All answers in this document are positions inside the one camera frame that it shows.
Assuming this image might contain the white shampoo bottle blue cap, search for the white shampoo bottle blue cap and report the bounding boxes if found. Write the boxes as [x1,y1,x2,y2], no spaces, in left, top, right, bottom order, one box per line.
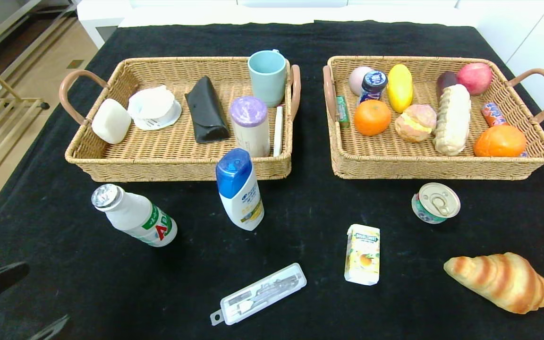
[215,148,265,231]

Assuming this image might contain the yellow juice carton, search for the yellow juice carton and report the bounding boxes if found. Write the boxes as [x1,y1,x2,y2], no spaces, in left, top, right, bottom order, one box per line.
[344,224,381,286]

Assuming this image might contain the teal pull-tab tin can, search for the teal pull-tab tin can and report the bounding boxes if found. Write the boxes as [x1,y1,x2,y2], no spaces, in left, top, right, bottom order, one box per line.
[411,182,461,224]

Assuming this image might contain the toy croissant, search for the toy croissant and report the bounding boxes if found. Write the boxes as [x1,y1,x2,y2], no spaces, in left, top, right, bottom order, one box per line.
[443,252,544,315]

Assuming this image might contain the white flat stick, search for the white flat stick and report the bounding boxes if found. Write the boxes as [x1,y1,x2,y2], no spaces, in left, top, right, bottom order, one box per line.
[273,105,284,157]

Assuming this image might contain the white canister purple lid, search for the white canister purple lid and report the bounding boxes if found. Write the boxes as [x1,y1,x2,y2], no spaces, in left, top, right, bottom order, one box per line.
[229,96,271,158]

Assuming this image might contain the black glasses pouch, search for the black glasses pouch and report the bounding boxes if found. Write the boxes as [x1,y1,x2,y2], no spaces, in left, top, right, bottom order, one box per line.
[185,76,231,144]

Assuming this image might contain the light blue mug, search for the light blue mug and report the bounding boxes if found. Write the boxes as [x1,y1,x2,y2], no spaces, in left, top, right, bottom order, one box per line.
[247,49,288,108]

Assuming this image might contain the green gum pack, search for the green gum pack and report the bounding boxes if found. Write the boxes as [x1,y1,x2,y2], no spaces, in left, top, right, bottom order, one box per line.
[336,95,350,129]

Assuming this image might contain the small toy orange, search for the small toy orange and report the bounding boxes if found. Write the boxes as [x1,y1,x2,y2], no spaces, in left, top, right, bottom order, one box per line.
[354,99,392,137]

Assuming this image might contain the clear plastic toothbrush case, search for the clear plastic toothbrush case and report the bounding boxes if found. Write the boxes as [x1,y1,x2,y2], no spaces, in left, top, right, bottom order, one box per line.
[210,263,308,326]

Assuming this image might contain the pale pink toy egg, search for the pale pink toy egg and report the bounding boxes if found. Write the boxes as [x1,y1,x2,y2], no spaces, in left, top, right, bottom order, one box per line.
[348,66,375,96]

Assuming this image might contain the jar with dark blue lid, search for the jar with dark blue lid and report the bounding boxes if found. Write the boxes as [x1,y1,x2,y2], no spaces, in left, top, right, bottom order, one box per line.
[358,70,389,105]

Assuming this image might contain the white plastic cup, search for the white plastic cup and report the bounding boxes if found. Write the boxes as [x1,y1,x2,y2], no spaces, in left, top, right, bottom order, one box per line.
[127,85,182,131]

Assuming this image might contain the white milk drink bottle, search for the white milk drink bottle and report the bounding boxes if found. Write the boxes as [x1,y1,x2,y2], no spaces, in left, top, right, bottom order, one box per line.
[91,184,178,247]

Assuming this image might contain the pink and yellow toy bun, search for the pink and yellow toy bun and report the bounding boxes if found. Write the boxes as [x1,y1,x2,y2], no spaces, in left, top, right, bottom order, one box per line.
[394,104,438,143]

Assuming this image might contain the yellow toy mango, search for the yellow toy mango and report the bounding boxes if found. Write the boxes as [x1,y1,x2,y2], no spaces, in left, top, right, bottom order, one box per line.
[387,64,414,114]

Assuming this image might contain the white soap bar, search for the white soap bar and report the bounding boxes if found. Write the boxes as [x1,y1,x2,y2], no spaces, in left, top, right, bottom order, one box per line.
[91,98,132,145]

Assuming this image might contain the long cream toy bread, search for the long cream toy bread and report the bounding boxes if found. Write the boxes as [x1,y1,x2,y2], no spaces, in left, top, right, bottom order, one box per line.
[433,84,472,157]

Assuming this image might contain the dark purple toy plum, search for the dark purple toy plum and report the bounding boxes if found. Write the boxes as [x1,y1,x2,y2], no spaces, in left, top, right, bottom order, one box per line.
[436,71,459,97]

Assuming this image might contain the red toy apple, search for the red toy apple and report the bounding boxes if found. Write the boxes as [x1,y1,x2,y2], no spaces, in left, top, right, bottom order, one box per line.
[456,62,493,96]

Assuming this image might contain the orange candy tube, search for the orange candy tube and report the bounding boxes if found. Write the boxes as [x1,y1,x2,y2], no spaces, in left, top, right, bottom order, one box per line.
[481,102,509,128]

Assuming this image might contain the large toy orange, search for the large toy orange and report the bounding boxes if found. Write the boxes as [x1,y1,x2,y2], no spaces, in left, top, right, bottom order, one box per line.
[473,125,527,158]

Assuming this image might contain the wicker basket brown handles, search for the wicker basket brown handles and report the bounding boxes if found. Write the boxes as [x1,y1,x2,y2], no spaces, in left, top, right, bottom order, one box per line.
[323,55,544,181]
[59,56,302,183]

